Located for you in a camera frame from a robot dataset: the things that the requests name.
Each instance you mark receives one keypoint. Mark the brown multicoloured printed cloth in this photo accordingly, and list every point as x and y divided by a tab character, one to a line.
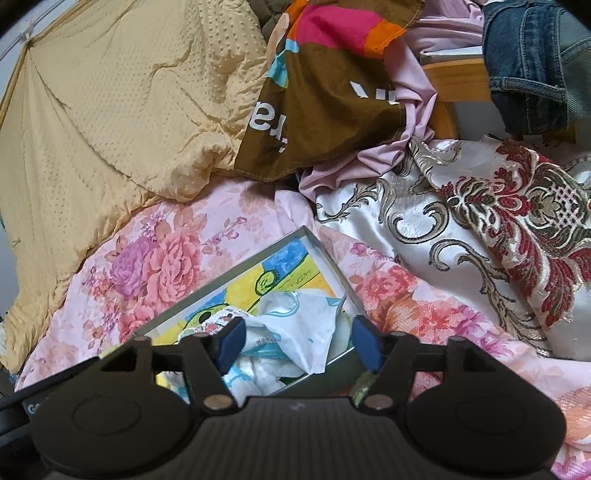
323	124

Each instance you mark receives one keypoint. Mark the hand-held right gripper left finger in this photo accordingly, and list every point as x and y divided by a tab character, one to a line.
231	345

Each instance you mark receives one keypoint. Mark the yellow dotted quilt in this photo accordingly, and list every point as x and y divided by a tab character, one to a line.
115	115

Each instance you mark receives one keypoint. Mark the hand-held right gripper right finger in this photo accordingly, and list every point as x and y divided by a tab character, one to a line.
367	344

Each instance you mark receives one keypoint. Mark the wooden bed frame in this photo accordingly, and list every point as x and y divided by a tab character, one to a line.
452	78

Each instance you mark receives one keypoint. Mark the pink floral bedsheet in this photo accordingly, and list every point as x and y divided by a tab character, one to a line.
152	267

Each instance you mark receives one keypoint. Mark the dark grey-green garment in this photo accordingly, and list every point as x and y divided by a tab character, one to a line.
579	55

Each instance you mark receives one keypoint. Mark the blue denim jeans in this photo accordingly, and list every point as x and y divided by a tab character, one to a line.
521	69

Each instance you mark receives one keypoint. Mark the cream damask patterned cloth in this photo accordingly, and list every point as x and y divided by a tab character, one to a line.
438	240

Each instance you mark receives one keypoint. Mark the white cloth with blue print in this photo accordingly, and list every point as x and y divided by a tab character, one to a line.
295	332

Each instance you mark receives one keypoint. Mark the grey shallow box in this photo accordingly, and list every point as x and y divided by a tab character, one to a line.
318	374

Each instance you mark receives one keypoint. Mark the brown quilted blanket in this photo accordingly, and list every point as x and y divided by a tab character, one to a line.
272	7

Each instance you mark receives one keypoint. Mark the lilac cloth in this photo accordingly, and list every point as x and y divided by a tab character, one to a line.
369	166

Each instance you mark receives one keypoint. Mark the yellow cartoon towel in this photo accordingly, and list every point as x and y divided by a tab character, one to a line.
277	281

